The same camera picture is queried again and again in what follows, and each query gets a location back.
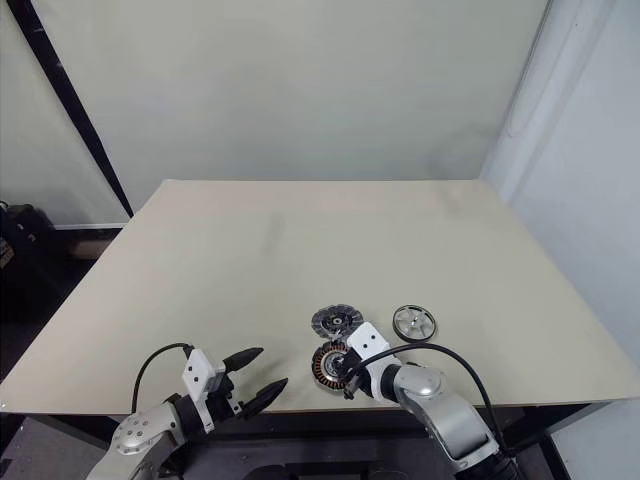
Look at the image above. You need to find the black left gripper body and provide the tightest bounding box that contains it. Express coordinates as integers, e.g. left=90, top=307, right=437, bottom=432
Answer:
left=208, top=372, right=250, bottom=427

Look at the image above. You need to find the black bag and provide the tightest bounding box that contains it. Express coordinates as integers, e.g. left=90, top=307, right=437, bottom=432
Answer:
left=0, top=201, right=60, bottom=321

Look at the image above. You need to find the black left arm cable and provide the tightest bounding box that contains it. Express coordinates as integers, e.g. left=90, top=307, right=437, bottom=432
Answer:
left=130, top=342, right=196, bottom=414

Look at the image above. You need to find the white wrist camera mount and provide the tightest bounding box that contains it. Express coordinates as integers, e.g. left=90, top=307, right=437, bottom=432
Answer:
left=180, top=348, right=227, bottom=434
left=347, top=322, right=402, bottom=402

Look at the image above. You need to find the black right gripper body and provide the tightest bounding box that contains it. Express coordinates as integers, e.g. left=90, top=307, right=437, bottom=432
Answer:
left=343, top=349, right=374, bottom=402

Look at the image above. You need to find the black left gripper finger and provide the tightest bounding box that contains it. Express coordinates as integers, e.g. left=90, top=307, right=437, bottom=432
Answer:
left=222, top=346, right=265, bottom=374
left=239, top=377, right=290, bottom=419

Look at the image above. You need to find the spoked silver rotor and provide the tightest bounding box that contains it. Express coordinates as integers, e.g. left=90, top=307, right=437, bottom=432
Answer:
left=392, top=304, right=438, bottom=344

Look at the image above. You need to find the white wall conduit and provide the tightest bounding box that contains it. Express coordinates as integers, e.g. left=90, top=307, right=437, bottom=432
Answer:
left=503, top=0, right=619, bottom=137

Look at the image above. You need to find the round silver motor lid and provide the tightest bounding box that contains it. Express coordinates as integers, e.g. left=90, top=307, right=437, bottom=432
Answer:
left=310, top=304, right=358, bottom=339

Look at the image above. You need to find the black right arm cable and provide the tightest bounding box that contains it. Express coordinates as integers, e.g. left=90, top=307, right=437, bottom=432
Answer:
left=359, top=344, right=517, bottom=451

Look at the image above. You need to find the motor housing with copper windings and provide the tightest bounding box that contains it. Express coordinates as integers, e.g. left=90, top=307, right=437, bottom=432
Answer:
left=310, top=341, right=354, bottom=394

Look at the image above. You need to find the brown cardboard box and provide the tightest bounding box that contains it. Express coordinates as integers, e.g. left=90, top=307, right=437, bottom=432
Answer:
left=68, top=238, right=114, bottom=260

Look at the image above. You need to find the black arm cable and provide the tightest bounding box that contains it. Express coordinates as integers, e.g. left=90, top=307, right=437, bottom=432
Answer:
left=130, top=342, right=196, bottom=414
left=359, top=344, right=517, bottom=451

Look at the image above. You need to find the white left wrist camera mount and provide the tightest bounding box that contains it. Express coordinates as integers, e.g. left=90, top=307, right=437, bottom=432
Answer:
left=180, top=348, right=227, bottom=434

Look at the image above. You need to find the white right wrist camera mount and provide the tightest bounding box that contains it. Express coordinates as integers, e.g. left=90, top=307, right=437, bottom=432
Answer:
left=347, top=322, right=402, bottom=402

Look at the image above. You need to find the black diagonal pole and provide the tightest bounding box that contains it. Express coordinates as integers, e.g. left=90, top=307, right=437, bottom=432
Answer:
left=12, top=0, right=136, bottom=219

